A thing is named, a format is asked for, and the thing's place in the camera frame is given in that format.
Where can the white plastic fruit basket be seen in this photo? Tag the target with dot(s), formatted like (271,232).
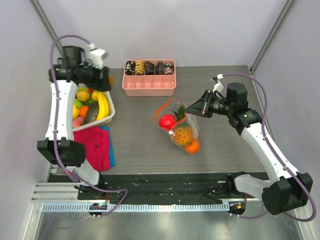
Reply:
(83,106)

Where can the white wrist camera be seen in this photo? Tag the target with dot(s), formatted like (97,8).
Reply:
(97,56)
(217,85)

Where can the dark grey eggplant toy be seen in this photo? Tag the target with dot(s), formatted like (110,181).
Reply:
(92,113)

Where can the yellow mango toy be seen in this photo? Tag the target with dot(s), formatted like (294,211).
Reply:
(83,96)

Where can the yellow banana toy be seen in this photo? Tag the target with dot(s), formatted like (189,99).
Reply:
(104,110)

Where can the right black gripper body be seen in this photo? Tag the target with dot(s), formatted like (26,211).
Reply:
(206,104)

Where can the pink divided tray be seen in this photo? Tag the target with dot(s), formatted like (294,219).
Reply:
(150,85)

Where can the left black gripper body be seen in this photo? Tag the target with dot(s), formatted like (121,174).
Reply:
(91,77)

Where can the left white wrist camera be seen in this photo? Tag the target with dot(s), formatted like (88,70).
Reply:
(97,56)

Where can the red apple toy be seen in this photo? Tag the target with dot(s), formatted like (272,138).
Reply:
(167,121)

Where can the yellow lemon toy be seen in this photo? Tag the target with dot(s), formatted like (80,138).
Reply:
(75,111)

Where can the clear zip top bag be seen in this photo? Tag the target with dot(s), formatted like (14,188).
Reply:
(167,109)

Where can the pineapple toy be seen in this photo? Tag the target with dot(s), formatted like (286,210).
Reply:
(182,130)

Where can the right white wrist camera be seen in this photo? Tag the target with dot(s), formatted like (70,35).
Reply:
(217,85)

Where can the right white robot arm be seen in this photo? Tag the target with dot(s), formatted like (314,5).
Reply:
(286,188)

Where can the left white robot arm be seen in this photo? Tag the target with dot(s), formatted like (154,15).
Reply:
(59,146)

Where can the peach toy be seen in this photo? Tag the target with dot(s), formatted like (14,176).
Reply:
(78,121)

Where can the yellow brown sushi roll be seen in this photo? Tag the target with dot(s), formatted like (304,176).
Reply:
(140,67)

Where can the magenta folded cloth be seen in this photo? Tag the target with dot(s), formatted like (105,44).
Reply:
(97,146)

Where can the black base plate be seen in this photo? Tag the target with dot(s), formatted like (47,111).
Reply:
(164,189)

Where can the dark purple sushi roll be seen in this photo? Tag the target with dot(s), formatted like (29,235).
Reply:
(149,68)

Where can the black floral sushi roll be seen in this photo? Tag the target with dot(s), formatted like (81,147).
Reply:
(130,67)

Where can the blue folded cloth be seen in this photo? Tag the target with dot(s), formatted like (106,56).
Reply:
(112,162)

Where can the white slotted cable duct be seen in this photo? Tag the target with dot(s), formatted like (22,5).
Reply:
(97,207)

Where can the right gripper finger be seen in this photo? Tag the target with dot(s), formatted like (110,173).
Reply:
(195,109)
(202,101)

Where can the black pink floral roll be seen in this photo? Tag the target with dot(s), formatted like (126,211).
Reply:
(169,68)

